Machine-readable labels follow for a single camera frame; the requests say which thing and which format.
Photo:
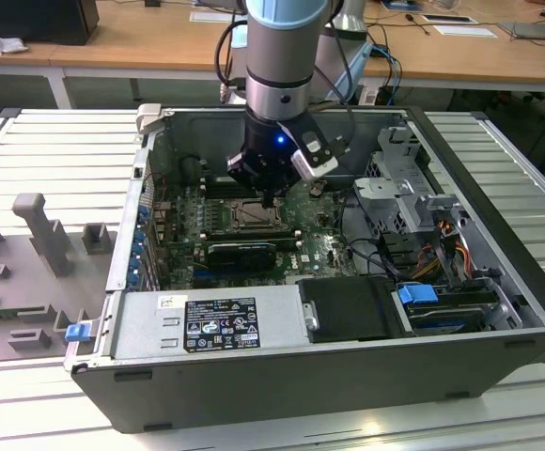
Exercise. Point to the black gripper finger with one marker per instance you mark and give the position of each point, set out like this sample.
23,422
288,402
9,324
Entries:
279,191
242,169

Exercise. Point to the CPU with silver lid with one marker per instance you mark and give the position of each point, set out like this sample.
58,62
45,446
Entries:
253,215

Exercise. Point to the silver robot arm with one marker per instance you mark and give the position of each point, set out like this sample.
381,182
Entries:
282,61

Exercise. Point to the black RAM slot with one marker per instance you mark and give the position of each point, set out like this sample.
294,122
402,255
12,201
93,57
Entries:
210,194
210,179
210,189
249,234
210,184

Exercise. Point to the CPU socket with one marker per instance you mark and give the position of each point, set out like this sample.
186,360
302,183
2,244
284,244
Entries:
233,228

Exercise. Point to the green motherboard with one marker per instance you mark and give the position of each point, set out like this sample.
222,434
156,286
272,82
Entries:
310,235

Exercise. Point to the black graphics card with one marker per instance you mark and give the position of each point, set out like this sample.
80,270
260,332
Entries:
239,256

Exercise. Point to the grey case latch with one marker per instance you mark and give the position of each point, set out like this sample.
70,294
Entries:
149,117

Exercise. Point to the perforated silver drive cage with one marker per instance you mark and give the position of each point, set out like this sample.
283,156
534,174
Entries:
394,188

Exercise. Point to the white labelled plug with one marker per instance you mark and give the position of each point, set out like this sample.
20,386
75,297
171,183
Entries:
369,97

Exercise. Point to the black plastic shroud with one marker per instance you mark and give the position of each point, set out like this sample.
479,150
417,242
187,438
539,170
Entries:
347,310

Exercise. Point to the black rating label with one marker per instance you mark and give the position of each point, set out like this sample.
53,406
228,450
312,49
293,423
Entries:
221,324

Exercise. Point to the white barcode sticker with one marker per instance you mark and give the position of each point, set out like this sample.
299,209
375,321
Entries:
171,302

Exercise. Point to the wooden desk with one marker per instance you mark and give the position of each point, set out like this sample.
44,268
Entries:
37,52
160,42

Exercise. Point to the hard disk in blue carrier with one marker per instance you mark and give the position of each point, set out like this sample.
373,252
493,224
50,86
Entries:
415,295

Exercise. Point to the silver power supply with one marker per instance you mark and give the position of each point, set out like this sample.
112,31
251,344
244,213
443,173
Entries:
136,329

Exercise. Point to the black and silver PC case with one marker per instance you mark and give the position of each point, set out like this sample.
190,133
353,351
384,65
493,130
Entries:
300,390

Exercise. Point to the blue booklet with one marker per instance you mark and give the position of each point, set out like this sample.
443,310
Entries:
401,4

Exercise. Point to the blue case latch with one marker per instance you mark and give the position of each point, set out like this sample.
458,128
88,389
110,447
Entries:
76,332

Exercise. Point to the grey parts rack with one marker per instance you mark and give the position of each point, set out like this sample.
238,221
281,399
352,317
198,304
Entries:
19,263

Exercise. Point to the black box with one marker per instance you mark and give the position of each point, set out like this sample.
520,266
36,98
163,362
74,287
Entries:
42,21

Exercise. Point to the crumpled white paper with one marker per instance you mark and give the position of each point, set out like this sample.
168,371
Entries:
0,44

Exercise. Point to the grey laptop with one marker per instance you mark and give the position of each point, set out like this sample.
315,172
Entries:
531,30

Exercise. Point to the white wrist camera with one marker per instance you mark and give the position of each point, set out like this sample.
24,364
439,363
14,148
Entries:
310,164

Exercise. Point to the black camera bracket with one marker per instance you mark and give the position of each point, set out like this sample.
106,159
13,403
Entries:
300,129

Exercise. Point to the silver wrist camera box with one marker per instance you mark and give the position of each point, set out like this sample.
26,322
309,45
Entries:
235,91

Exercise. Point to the blue rear bracket clip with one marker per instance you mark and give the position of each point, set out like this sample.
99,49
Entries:
134,272
136,246
142,213

